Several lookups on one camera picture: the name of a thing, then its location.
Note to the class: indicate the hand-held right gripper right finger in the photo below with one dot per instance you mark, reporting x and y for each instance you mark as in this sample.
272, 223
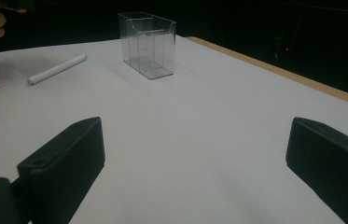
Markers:
333, 161

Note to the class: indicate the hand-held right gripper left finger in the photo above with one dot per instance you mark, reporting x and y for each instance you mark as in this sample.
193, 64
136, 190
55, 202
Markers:
66, 161

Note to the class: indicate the white pen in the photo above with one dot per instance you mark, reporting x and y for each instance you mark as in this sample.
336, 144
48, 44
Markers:
56, 69

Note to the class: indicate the clear plastic container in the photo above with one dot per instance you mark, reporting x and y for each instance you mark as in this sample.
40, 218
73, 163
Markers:
150, 46

